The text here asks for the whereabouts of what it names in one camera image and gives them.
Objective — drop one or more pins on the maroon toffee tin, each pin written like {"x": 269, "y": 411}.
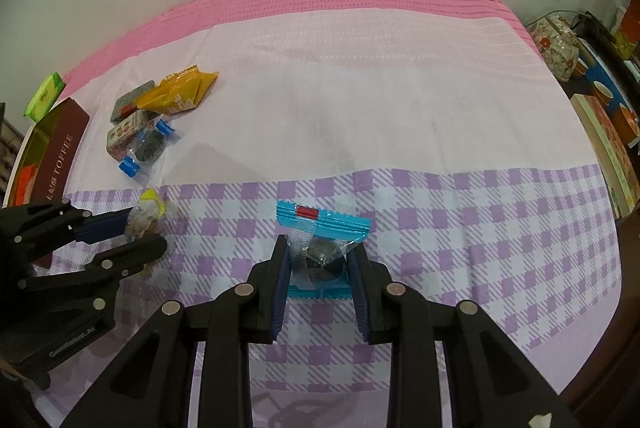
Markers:
{"x": 55, "y": 157}

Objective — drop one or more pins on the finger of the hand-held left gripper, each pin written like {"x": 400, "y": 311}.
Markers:
{"x": 135, "y": 253}
{"x": 105, "y": 228}

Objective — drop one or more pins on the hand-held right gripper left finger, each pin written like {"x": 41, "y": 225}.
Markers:
{"x": 280, "y": 288}

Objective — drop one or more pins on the teal candy packet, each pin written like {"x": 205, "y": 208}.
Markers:
{"x": 325, "y": 220}

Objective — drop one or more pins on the stack of books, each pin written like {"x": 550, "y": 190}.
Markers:
{"x": 605, "y": 147}

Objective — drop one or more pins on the yellow snack packet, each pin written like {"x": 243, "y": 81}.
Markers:
{"x": 180, "y": 90}

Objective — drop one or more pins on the dark speckled snack packet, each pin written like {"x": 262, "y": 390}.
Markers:
{"x": 125, "y": 100}

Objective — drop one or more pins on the small green box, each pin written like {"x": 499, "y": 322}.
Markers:
{"x": 44, "y": 97}

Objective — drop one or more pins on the small brown snack packet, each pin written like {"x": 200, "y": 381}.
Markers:
{"x": 125, "y": 135}

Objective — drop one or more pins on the blue box with cup print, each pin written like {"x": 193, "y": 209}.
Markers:
{"x": 600, "y": 92}

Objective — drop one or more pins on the yellow clear candy packet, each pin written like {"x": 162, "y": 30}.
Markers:
{"x": 142, "y": 220}

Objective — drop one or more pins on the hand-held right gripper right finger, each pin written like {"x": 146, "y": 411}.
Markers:
{"x": 357, "y": 293}

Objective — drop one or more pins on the bamboo furniture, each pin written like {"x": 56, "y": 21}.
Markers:
{"x": 7, "y": 142}

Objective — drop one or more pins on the dark blue candy packet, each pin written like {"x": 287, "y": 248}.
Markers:
{"x": 150, "y": 147}

